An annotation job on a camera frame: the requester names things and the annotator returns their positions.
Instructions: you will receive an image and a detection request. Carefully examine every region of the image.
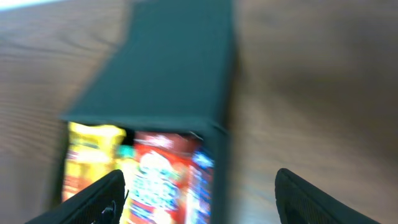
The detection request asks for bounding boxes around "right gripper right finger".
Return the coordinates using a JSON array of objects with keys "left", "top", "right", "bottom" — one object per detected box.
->
[{"left": 275, "top": 168, "right": 379, "bottom": 224}]

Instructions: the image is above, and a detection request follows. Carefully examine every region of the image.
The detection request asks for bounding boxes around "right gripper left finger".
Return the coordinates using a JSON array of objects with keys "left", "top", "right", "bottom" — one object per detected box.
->
[{"left": 26, "top": 169, "right": 125, "bottom": 224}]

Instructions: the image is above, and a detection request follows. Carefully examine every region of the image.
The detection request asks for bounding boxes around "red Hello Panda box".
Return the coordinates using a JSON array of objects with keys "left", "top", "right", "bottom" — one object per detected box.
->
[{"left": 129, "top": 131, "right": 201, "bottom": 224}]

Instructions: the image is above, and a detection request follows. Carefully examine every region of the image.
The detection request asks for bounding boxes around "blue Dairy Milk bar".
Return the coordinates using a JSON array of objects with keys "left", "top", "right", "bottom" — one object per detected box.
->
[{"left": 185, "top": 149, "right": 215, "bottom": 224}]

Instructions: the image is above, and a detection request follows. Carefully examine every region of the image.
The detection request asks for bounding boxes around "green Pretz snack box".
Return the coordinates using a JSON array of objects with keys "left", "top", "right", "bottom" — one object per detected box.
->
[{"left": 116, "top": 145, "right": 137, "bottom": 224}]

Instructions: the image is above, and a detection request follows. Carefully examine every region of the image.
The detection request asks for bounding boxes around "yellow orange candy packet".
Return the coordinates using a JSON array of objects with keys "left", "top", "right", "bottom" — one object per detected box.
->
[{"left": 62, "top": 122, "right": 126, "bottom": 201}]

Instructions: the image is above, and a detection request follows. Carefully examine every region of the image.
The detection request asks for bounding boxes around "black container box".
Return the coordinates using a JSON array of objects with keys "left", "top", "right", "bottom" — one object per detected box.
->
[{"left": 62, "top": 0, "right": 236, "bottom": 223}]

